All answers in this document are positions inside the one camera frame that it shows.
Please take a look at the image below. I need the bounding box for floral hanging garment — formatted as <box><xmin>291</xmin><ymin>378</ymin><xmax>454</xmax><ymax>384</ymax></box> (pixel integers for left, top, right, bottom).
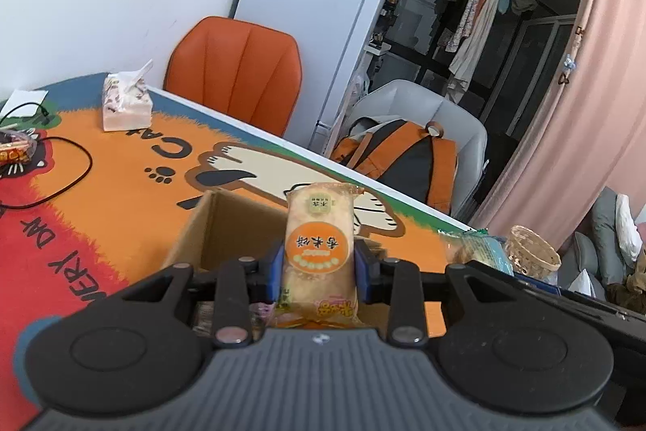
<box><xmin>436</xmin><ymin>0</ymin><xmax>488</xmax><ymax>53</ymax></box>

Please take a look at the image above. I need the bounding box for red orange snack bag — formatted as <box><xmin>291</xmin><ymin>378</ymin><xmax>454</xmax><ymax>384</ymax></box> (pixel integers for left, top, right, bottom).
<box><xmin>0</xmin><ymin>130</ymin><xmax>38</xmax><ymax>166</ymax></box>

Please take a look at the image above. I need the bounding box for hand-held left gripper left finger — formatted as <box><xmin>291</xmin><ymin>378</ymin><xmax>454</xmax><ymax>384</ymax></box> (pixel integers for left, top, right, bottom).
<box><xmin>121</xmin><ymin>243</ymin><xmax>284</xmax><ymax>347</ymax></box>

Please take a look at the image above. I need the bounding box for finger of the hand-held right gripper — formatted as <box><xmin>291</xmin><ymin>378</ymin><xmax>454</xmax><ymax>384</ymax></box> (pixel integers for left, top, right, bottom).
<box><xmin>467</xmin><ymin>261</ymin><xmax>563</xmax><ymax>305</ymax></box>

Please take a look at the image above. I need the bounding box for white cushion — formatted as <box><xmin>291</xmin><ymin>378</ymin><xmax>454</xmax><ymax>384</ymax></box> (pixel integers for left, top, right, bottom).
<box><xmin>613</xmin><ymin>193</ymin><xmax>646</xmax><ymax>265</ymax></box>

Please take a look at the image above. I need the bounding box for black cable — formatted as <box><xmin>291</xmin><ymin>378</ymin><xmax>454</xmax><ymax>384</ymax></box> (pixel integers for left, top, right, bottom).
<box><xmin>0</xmin><ymin>100</ymin><xmax>93</xmax><ymax>210</ymax></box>

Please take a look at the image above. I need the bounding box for orange and grey backpack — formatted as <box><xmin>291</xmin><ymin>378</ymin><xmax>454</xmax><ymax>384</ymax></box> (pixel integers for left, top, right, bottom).
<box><xmin>329</xmin><ymin>118</ymin><xmax>459</xmax><ymax>216</ymax></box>

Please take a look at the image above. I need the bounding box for pink curtain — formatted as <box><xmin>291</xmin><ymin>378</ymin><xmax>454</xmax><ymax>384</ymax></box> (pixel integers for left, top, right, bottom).
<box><xmin>469</xmin><ymin>0</ymin><xmax>646</xmax><ymax>250</ymax></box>

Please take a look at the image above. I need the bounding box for orange rice cracker packet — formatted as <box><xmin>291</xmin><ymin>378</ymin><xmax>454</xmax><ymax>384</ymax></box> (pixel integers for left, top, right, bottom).
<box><xmin>275</xmin><ymin>181</ymin><xmax>365</xmax><ymax>328</ymax></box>

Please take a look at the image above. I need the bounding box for tan and teal snack packet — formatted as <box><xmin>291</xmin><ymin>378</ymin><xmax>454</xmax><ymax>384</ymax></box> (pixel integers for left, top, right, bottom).
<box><xmin>438</xmin><ymin>229</ymin><xmax>516</xmax><ymax>278</ymax></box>

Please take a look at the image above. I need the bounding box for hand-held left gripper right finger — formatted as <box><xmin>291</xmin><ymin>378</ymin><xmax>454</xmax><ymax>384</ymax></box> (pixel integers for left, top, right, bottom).
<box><xmin>354</xmin><ymin>243</ymin><xmax>516</xmax><ymax>347</ymax></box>

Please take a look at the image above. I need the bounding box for curtain tieback charm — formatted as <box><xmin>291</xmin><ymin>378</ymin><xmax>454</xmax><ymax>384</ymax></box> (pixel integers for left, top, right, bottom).
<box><xmin>558</xmin><ymin>27</ymin><xmax>586</xmax><ymax>83</ymax></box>

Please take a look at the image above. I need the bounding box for tissue pack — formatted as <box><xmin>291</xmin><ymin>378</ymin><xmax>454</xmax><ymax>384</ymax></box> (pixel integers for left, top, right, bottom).
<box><xmin>101</xmin><ymin>59</ymin><xmax>153</xmax><ymax>132</ymax></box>

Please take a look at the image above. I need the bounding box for brown cardboard box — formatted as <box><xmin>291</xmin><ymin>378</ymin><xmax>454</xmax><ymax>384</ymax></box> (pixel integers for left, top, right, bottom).
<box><xmin>161</xmin><ymin>189</ymin><xmax>389</xmax><ymax>341</ymax></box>

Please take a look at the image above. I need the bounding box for grey cushion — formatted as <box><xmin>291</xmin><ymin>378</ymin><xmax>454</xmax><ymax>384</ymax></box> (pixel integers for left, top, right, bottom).
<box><xmin>570</xmin><ymin>186</ymin><xmax>634</xmax><ymax>301</ymax></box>

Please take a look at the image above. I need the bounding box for white hanging garment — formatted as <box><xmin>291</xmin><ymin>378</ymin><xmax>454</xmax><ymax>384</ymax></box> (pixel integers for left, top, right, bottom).
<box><xmin>448</xmin><ymin>0</ymin><xmax>508</xmax><ymax>93</ymax></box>

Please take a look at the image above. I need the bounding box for cat print table mat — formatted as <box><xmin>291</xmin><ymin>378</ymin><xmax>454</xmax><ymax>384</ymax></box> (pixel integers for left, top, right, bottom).
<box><xmin>0</xmin><ymin>71</ymin><xmax>485</xmax><ymax>431</ymax></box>

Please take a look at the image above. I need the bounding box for woven bamboo basket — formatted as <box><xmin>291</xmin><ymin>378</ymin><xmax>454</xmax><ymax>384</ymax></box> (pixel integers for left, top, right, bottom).
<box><xmin>505</xmin><ymin>225</ymin><xmax>562</xmax><ymax>281</ymax></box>

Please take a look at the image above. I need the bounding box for orange chair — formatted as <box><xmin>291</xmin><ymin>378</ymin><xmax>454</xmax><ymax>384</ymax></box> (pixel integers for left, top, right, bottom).
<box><xmin>163</xmin><ymin>16</ymin><xmax>304</xmax><ymax>138</ymax></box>

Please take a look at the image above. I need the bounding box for white power strip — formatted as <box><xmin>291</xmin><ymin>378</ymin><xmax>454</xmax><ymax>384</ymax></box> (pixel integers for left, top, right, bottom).
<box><xmin>0</xmin><ymin>89</ymin><xmax>50</xmax><ymax>121</ymax></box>

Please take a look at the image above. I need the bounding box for grey chair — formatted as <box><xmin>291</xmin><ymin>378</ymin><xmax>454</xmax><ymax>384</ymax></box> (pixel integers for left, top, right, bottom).
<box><xmin>348</xmin><ymin>79</ymin><xmax>489</xmax><ymax>220</ymax></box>

